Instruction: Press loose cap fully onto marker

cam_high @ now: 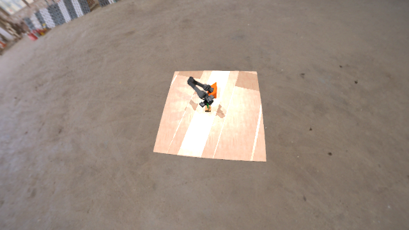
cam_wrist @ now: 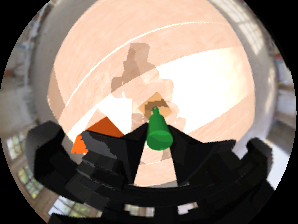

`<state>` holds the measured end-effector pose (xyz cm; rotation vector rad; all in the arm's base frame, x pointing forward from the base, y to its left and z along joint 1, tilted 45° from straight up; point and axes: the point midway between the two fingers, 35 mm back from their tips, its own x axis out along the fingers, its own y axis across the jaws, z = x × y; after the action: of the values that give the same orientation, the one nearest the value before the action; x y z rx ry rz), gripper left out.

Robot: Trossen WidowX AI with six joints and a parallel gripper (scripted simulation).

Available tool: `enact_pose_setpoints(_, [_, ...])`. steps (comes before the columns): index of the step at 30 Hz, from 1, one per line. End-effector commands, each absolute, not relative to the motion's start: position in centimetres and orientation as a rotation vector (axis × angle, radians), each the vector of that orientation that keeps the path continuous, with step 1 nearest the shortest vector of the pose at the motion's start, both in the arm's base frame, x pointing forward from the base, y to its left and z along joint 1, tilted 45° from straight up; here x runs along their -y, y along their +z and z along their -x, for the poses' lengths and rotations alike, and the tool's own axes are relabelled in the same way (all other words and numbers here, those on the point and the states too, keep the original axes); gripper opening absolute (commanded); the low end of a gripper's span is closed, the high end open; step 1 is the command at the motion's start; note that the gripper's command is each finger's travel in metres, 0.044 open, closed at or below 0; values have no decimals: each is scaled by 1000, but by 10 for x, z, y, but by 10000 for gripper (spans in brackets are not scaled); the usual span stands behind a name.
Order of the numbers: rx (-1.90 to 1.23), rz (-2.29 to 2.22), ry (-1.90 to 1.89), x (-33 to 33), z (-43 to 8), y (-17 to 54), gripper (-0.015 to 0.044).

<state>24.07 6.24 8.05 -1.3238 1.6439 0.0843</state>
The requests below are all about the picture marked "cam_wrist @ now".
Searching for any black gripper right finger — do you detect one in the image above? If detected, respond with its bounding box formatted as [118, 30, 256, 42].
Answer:
[168, 124, 237, 186]

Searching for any green marker cap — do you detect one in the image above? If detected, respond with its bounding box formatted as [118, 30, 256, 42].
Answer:
[146, 113, 173, 151]

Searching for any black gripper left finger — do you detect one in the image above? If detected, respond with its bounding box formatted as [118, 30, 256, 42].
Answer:
[81, 123, 149, 185]

